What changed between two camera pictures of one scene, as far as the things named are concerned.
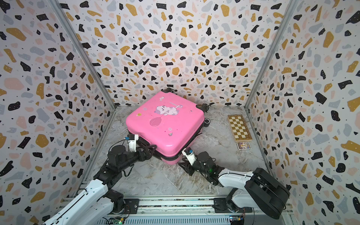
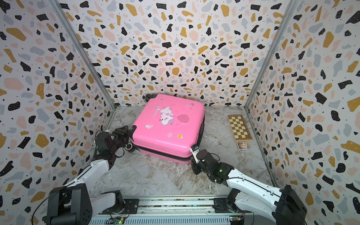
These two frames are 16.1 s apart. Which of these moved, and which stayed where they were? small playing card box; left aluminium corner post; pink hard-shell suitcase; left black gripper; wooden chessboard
Moved: left black gripper; pink hard-shell suitcase
Stayed: small playing card box; left aluminium corner post; wooden chessboard
